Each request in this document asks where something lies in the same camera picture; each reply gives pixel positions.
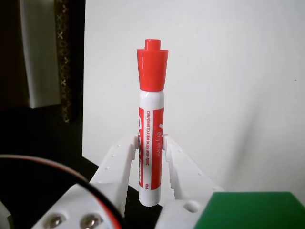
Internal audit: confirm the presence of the white board panel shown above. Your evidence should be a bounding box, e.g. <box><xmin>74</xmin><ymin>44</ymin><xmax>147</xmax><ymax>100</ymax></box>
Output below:
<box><xmin>20</xmin><ymin>0</ymin><xmax>61</xmax><ymax>109</ymax></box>

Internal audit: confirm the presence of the green printed camera mount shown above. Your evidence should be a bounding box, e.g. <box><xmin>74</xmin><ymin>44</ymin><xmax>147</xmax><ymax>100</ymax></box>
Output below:
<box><xmin>193</xmin><ymin>191</ymin><xmax>305</xmax><ymax>229</ymax></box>

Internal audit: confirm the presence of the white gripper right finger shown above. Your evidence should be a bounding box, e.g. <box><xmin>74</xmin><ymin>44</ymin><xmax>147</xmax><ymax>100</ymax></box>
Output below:
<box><xmin>154</xmin><ymin>134</ymin><xmax>225</xmax><ymax>229</ymax></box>

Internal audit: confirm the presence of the red black servo wire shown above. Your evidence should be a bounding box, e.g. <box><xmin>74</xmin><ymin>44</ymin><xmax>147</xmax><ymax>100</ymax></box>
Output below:
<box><xmin>0</xmin><ymin>154</ymin><xmax>125</xmax><ymax>229</ymax></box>

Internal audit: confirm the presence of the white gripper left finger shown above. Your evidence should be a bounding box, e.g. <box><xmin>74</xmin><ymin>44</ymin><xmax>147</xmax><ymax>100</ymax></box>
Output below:
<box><xmin>31</xmin><ymin>134</ymin><xmax>141</xmax><ymax>229</ymax></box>

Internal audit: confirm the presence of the red Expo marker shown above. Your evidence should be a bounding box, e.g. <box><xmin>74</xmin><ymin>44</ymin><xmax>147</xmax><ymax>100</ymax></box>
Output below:
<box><xmin>136</xmin><ymin>38</ymin><xmax>171</xmax><ymax>207</ymax></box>

